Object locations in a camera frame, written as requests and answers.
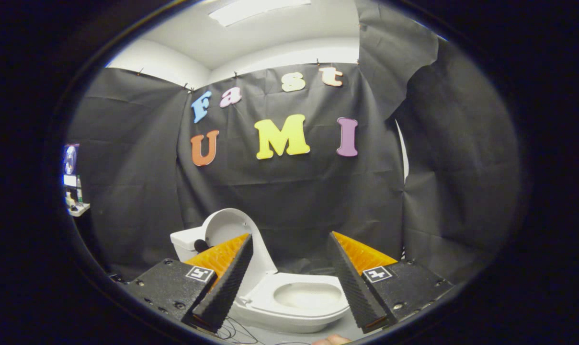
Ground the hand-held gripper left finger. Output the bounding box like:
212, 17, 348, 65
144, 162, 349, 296
124, 233, 254, 334

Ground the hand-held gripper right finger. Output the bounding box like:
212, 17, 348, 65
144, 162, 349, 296
328, 231, 455, 334

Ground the white toilet lid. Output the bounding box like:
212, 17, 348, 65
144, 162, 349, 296
201, 208, 278, 300

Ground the white toilet tank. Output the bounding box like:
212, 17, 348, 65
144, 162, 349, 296
170, 226, 208, 263

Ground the black backdrop cloth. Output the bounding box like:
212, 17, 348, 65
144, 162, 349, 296
67, 0, 522, 288

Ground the black cable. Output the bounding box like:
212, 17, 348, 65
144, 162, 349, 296
220, 316, 266, 345

